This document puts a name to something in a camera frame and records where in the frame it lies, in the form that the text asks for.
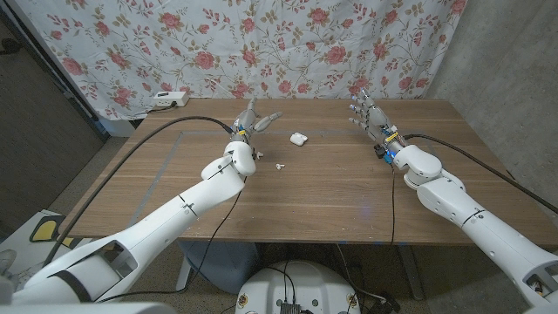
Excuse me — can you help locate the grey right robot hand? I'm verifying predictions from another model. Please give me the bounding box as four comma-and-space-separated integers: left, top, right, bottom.
347, 89, 405, 154

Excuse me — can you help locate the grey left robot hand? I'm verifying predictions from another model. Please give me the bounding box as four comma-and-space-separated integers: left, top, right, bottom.
230, 97, 283, 144

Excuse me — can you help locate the floral backdrop cloth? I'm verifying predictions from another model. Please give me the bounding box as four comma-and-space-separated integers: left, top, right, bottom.
15, 0, 468, 121

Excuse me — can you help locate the white power strip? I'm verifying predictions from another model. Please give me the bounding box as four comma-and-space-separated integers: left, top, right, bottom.
152, 91, 190, 108

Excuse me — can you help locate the grey table leg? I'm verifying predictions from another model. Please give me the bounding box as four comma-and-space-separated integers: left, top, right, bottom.
396, 244, 426, 301

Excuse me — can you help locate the white table leg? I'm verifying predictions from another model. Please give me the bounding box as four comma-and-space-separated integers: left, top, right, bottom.
175, 255, 193, 292

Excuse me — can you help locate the white robot torso base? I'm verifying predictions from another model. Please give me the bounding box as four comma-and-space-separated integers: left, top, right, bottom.
235, 260, 362, 314

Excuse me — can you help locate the black power adapter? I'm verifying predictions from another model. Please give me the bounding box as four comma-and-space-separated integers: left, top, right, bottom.
370, 296, 402, 314

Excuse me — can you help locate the white yellow black floor mat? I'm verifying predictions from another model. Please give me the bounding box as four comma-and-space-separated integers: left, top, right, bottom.
0, 208, 92, 280

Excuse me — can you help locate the white robot torso edge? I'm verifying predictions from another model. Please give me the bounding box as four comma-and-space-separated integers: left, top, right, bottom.
0, 302, 178, 314

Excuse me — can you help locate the white shoe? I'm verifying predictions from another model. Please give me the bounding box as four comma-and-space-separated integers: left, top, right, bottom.
0, 249, 17, 276

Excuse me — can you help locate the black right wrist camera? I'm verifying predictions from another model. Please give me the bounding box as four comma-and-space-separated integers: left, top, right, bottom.
373, 143, 393, 165

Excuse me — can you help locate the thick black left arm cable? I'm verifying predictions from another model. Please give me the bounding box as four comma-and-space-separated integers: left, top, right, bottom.
42, 115, 235, 268

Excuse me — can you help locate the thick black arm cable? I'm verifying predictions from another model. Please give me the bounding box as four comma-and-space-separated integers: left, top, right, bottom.
403, 133, 558, 215
42, 115, 235, 268

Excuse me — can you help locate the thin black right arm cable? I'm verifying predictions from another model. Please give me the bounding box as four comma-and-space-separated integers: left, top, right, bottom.
389, 161, 397, 246

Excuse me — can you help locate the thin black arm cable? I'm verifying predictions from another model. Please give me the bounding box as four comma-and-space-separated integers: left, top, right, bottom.
93, 176, 248, 304
389, 161, 397, 246

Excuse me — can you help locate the black power strip cord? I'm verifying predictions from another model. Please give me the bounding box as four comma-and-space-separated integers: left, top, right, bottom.
146, 100, 179, 113

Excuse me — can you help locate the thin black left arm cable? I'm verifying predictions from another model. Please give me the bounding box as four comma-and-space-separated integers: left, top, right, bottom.
93, 176, 248, 304

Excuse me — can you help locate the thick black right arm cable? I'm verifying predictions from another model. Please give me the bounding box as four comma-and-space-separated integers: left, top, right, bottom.
403, 133, 558, 215

